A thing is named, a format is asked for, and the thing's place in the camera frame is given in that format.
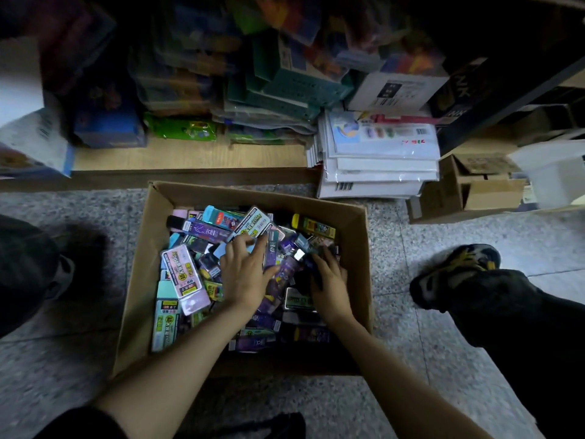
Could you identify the wooden shelf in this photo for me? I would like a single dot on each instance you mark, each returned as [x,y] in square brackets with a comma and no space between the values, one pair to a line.
[183,155]

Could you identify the person's right hand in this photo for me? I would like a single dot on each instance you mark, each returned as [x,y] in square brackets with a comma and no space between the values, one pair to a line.
[331,288]

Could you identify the person's right forearm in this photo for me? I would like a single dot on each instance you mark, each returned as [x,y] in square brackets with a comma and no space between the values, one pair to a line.
[402,388]

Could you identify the small open brown carton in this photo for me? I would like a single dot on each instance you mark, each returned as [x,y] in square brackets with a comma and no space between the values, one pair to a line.
[475,187]

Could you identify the person's shoe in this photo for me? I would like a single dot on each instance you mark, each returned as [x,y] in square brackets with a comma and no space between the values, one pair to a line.
[62,277]
[452,274]

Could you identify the pile of pencil lead cases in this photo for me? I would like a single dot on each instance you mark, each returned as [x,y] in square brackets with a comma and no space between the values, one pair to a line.
[187,279]

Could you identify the person's right shoe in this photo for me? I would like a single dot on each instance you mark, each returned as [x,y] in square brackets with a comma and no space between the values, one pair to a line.
[452,274]

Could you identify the person's left forearm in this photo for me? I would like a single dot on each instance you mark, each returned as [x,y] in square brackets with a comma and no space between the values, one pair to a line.
[174,379]

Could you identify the person's left shoe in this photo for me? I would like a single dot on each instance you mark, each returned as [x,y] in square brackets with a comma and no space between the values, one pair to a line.
[62,277]

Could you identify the stack of white packets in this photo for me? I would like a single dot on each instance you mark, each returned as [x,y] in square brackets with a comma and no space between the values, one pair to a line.
[375,155]

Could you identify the heap of green teal packs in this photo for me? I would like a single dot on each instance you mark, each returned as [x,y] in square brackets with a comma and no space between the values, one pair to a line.
[274,82]

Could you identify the white printed carton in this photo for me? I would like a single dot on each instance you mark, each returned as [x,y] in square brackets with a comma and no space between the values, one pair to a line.
[398,88]

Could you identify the brown cardboard box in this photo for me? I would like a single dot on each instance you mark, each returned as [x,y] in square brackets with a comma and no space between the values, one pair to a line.
[256,194]

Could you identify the person's left hand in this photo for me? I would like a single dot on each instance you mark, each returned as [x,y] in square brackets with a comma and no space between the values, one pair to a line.
[247,279]

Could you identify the black folding stool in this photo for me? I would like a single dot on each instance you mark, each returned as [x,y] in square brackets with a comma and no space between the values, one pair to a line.
[274,425]

